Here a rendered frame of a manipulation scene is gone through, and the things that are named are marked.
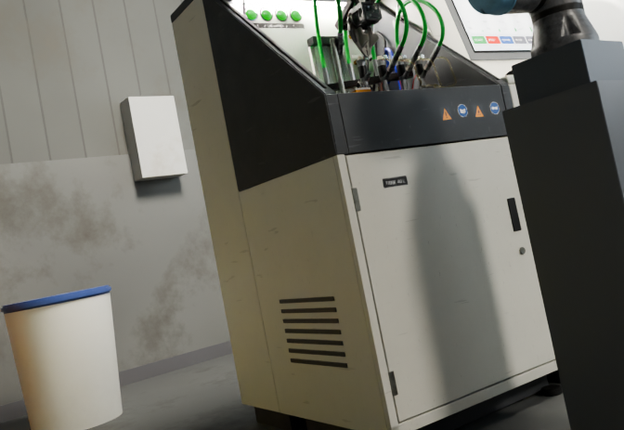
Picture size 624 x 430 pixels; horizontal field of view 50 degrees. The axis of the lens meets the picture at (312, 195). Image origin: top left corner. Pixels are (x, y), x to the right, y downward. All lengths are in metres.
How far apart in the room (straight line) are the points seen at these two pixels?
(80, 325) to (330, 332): 1.44
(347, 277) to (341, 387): 0.32
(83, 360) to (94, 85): 1.78
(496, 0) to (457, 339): 0.89
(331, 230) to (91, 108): 2.60
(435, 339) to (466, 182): 0.46
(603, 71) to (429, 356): 0.82
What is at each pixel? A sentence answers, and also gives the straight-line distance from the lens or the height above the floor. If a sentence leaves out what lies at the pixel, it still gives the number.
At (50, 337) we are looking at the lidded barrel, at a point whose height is 0.40.
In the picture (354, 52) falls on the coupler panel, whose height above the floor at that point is 1.24.
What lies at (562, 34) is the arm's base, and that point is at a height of 0.93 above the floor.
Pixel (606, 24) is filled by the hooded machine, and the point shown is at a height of 1.33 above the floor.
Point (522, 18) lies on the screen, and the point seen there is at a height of 1.29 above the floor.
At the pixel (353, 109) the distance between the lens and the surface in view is 1.77.
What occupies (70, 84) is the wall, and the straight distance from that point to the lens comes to 4.15.
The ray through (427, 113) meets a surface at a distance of 1.93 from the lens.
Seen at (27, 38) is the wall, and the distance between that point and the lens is 4.18.
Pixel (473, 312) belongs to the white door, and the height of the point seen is 0.31.
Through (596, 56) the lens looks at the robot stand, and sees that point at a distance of 1.61.
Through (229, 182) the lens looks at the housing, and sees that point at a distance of 2.25.
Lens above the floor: 0.59
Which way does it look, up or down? 4 degrees up
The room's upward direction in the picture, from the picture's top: 11 degrees counter-clockwise
